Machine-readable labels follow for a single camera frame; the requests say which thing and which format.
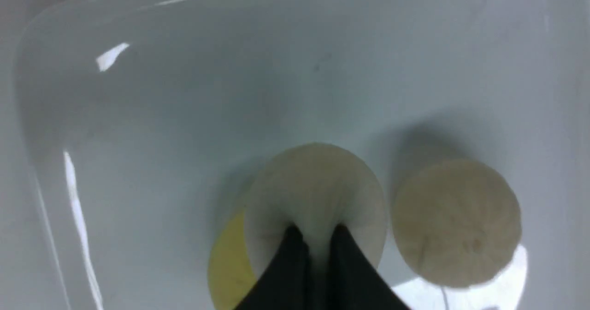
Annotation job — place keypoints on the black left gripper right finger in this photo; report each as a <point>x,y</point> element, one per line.
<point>353,283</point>

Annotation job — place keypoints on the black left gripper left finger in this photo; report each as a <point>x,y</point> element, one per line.
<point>286,282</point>

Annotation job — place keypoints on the yellow steamed bun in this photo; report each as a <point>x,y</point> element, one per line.
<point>230,276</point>

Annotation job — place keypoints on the white steamed bun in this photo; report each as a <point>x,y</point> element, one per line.
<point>314,187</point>
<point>456,223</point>

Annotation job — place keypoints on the white rectangular plate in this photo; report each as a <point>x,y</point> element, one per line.
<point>143,119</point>

